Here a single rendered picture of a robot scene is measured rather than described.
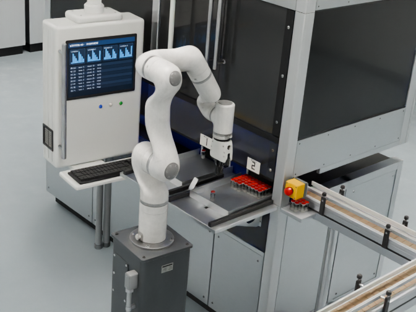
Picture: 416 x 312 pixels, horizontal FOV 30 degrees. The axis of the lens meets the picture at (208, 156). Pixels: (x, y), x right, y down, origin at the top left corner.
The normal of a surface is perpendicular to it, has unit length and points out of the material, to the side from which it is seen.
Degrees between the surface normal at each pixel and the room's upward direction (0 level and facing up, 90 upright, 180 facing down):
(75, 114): 90
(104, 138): 90
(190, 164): 0
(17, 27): 90
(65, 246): 0
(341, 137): 90
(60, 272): 0
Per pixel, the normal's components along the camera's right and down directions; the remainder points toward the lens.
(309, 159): 0.67, 0.35
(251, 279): -0.74, 0.22
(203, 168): 0.08, -0.91
